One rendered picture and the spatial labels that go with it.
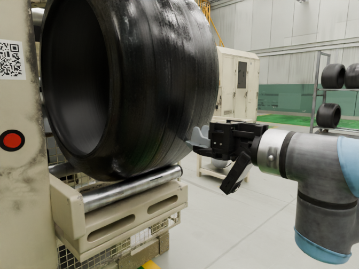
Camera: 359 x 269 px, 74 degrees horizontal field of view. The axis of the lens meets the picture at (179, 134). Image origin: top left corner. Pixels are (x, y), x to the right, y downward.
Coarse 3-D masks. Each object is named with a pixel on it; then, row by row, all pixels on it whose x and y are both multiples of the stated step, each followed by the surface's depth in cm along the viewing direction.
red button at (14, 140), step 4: (8, 136) 48; (12, 136) 49; (16, 136) 49; (4, 140) 48; (8, 140) 48; (12, 140) 49; (16, 140) 49; (20, 140) 50; (4, 144) 48; (8, 144) 48; (12, 144) 49; (16, 144) 49
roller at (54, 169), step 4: (56, 164) 78; (60, 164) 78; (64, 164) 79; (68, 164) 79; (52, 168) 76; (56, 168) 76; (60, 168) 77; (64, 168) 78; (68, 168) 79; (72, 168) 80; (52, 172) 75; (56, 172) 76; (60, 172) 77; (64, 172) 78; (68, 172) 79; (72, 172) 80; (76, 172) 81; (56, 176) 76; (60, 176) 78; (64, 176) 79
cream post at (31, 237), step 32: (0, 0) 45; (0, 32) 46; (32, 32) 49; (32, 64) 50; (0, 96) 47; (32, 96) 51; (0, 128) 47; (32, 128) 52; (0, 160) 48; (32, 160) 52; (0, 192) 49; (32, 192) 53; (0, 224) 50; (32, 224) 54; (0, 256) 50; (32, 256) 55
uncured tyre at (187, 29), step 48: (48, 0) 68; (96, 0) 50; (144, 0) 48; (192, 0) 62; (48, 48) 76; (96, 48) 94; (144, 48) 47; (192, 48) 54; (48, 96) 79; (96, 96) 99; (144, 96) 48; (192, 96) 56; (96, 144) 89; (144, 144) 53
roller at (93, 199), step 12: (168, 168) 75; (180, 168) 77; (132, 180) 65; (144, 180) 67; (156, 180) 69; (168, 180) 74; (96, 192) 57; (108, 192) 59; (120, 192) 61; (132, 192) 64; (84, 204) 54; (96, 204) 56
